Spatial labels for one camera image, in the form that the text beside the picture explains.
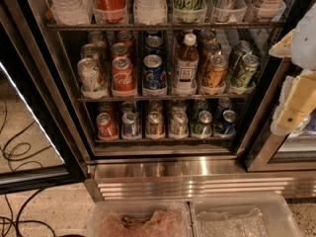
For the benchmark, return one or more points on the blue pepsi can rear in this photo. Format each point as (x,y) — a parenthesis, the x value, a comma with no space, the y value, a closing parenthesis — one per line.
(154,45)

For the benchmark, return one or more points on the green can rear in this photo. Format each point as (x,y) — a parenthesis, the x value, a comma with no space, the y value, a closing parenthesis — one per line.
(240,49)

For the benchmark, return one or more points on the orange can front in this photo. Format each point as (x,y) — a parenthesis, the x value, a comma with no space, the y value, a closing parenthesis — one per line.
(214,71)

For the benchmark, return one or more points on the blue can bottom shelf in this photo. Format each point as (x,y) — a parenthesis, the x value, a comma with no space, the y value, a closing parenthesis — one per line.
(226,122)

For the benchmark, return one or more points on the white can shelf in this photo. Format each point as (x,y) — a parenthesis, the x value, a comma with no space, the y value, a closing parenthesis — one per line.
(90,74)
(98,39)
(89,50)

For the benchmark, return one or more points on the open fridge glass door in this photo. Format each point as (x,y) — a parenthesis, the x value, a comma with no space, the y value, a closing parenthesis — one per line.
(36,149)

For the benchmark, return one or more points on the green can front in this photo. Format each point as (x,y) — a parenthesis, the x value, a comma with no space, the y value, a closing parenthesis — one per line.
(245,71)

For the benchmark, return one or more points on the clear water bottle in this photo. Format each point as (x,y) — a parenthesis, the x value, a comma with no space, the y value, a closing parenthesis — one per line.
(72,12)
(150,12)

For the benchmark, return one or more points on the brown can bottom shelf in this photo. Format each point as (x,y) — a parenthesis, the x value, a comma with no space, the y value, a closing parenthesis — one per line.
(154,123)

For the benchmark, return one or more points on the white-orange can bottom shelf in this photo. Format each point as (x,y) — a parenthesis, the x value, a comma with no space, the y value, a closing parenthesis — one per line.
(179,123)

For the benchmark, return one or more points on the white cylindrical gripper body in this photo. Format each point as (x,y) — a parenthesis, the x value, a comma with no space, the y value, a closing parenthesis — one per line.
(305,43)

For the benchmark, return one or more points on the orange can rear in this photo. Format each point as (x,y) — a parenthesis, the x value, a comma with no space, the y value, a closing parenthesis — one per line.
(206,35)

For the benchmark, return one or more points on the clear bin with brown wrap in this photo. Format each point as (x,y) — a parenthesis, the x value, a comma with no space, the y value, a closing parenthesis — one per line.
(140,218)

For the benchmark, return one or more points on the yellow-white gripper finger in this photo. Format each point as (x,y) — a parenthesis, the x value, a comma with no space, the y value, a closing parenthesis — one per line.
(282,48)
(297,100)

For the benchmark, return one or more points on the clear bin with bubble wrap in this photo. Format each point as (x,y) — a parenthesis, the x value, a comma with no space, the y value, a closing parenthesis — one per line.
(243,215)

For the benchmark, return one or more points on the brown tea bottle white cap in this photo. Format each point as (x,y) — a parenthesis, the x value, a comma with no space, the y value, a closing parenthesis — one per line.
(187,62)

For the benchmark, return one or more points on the clear water bottle top middle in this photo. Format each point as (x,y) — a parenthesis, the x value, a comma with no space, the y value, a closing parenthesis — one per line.
(150,12)

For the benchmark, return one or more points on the blue pepsi can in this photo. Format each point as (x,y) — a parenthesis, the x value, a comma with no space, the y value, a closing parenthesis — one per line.
(154,45)
(153,72)

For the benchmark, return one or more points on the blue-white can bottom shelf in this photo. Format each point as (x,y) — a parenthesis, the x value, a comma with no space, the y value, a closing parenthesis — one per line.
(129,124)

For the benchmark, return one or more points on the red coke can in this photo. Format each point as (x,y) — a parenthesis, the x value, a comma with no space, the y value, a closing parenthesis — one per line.
(120,49)
(122,73)
(125,37)

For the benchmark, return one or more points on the red can bottom shelf front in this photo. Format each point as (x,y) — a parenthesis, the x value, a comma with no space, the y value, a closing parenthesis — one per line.
(106,126)

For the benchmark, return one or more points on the white can rear middle shelf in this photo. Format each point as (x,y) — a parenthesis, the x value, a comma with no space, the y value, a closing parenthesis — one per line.
(98,39)

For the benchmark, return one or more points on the blue pepsi can front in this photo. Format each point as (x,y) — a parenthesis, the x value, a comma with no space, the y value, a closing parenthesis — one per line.
(153,72)

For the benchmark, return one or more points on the orange can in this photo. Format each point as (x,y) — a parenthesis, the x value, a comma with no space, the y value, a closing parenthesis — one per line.
(214,71)
(208,49)
(206,35)

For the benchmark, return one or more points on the green can bottom shelf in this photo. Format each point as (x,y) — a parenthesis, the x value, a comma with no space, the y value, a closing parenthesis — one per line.
(202,125)

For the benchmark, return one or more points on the clear water bottle top left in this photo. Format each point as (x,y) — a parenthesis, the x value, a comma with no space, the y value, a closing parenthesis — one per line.
(72,12)

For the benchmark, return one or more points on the white can front middle shelf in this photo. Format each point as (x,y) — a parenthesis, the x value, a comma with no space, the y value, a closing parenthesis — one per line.
(90,74)

